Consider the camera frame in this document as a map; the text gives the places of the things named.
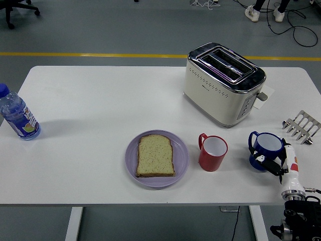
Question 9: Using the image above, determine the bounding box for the person's leg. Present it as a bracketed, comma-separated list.
[277, 0, 291, 13]
[253, 0, 266, 12]

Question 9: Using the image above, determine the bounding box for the blue-capped water bottle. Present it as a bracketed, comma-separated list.
[0, 83, 42, 141]

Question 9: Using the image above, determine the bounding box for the black cable under table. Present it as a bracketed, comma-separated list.
[230, 205, 241, 241]

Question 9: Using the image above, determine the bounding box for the white table leg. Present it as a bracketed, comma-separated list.
[249, 205, 269, 241]
[64, 207, 84, 241]

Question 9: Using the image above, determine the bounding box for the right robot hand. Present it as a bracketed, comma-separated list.
[250, 142, 306, 194]

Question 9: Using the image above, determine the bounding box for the blue enamel cup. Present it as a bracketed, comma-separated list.
[248, 131, 285, 173]

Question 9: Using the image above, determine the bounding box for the black floor cable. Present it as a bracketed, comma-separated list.
[265, 0, 319, 48]

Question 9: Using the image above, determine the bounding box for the purple round plate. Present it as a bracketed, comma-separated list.
[125, 129, 190, 189]

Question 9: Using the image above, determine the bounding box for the metal toast rack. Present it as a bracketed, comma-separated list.
[281, 109, 321, 146]

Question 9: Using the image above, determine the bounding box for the person's white shoe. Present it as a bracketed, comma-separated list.
[244, 4, 260, 23]
[272, 6, 285, 23]

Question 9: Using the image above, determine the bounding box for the black office chair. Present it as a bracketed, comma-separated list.
[0, 0, 41, 30]

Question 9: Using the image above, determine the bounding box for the grey table control box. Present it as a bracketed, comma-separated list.
[219, 205, 240, 213]

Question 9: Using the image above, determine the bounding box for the slice of toast bread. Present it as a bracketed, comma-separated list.
[135, 134, 176, 178]

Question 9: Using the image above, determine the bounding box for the red enamel cup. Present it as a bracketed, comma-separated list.
[198, 133, 229, 172]

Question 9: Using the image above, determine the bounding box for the cream and chrome toaster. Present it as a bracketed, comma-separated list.
[182, 42, 269, 129]

